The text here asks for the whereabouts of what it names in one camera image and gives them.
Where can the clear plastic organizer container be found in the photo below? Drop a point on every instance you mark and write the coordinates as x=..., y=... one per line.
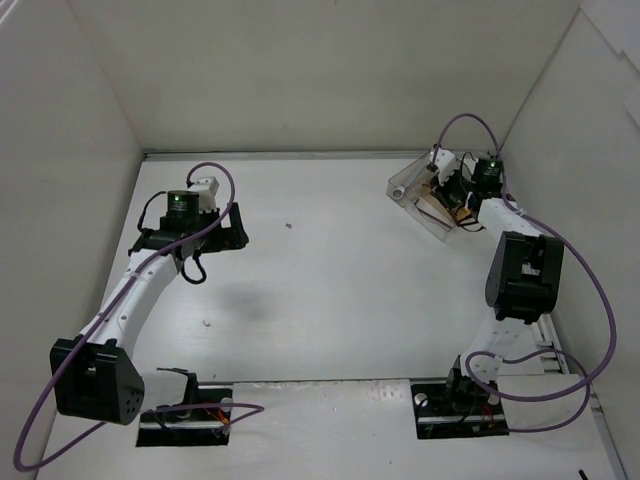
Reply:
x=421, y=205

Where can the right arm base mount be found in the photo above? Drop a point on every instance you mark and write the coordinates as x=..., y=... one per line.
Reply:
x=455, y=408

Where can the large silver ratchet wrench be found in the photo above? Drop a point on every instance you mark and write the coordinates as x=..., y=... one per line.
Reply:
x=401, y=182

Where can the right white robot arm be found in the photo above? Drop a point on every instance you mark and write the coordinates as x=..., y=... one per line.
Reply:
x=523, y=279

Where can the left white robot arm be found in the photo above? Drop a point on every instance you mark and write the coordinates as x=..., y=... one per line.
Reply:
x=95, y=377

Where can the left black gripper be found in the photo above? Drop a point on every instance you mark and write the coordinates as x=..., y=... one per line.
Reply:
x=232, y=228

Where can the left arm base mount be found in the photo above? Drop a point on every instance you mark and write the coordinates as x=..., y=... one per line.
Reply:
x=180, y=411

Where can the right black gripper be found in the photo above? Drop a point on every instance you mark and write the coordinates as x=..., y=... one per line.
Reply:
x=447, y=195

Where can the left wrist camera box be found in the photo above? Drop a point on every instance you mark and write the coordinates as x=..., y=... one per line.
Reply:
x=206, y=188

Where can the yellow needle nose pliers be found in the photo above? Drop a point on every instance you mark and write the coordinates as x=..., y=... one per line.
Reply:
x=462, y=214

